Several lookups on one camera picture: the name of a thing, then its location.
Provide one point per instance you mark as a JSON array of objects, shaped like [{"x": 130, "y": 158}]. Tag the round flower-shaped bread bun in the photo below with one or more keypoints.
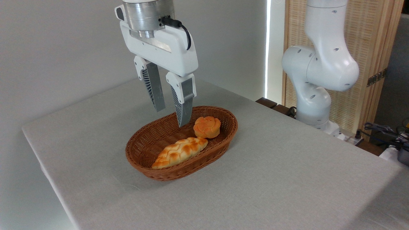
[{"x": 207, "y": 127}]

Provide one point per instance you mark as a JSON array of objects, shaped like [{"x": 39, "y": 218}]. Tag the long braided bread loaf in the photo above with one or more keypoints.
[{"x": 179, "y": 151}]

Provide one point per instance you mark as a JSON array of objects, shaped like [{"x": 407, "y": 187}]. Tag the white power strip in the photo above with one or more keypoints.
[{"x": 350, "y": 139}]

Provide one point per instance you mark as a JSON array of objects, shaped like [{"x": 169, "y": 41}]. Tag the dark brown wooden bench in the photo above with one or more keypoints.
[{"x": 268, "y": 103}]

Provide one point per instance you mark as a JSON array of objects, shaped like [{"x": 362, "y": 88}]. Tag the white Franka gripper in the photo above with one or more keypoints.
[{"x": 166, "y": 48}]

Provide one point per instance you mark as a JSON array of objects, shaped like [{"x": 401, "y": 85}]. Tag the dark metal screen hinge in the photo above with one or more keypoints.
[{"x": 377, "y": 77}]

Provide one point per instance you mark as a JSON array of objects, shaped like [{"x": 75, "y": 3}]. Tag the grey device box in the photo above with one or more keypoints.
[{"x": 404, "y": 156}]

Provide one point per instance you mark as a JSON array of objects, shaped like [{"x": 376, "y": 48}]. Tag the brown wicker oval basket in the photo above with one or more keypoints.
[{"x": 143, "y": 150}]

